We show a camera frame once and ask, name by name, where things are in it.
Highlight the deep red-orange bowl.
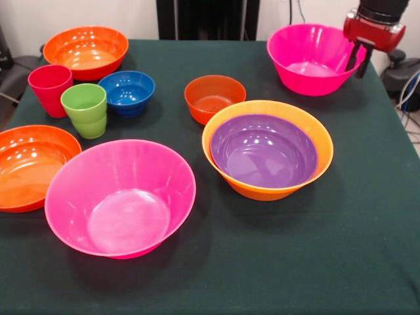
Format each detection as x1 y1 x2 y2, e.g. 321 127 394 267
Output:
43 26 129 81

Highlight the purple bowl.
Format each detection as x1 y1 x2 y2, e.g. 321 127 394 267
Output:
210 114 319 189

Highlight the red cup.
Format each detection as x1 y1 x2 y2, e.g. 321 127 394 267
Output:
28 64 74 119

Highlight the dark green tablecloth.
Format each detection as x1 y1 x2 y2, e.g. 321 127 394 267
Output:
0 39 420 315

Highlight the shallow red-orange bowl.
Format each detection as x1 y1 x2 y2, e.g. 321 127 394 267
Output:
0 124 83 213

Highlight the blue bowl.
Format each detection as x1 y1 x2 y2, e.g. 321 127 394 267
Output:
97 70 156 119

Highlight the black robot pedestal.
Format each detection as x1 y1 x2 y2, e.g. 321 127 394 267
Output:
156 0 260 41

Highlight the white cable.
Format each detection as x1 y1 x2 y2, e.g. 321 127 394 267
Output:
396 72 420 132

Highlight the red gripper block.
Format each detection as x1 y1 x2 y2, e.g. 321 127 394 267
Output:
343 14 407 79

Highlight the pink bowl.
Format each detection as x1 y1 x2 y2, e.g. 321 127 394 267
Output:
266 22 368 97
44 139 197 260

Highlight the orange bowl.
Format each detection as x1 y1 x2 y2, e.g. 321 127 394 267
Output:
201 100 335 201

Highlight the green cup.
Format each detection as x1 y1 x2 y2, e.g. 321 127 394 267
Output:
60 83 108 140

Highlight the small red bowl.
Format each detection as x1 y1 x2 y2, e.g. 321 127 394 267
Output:
184 74 247 125

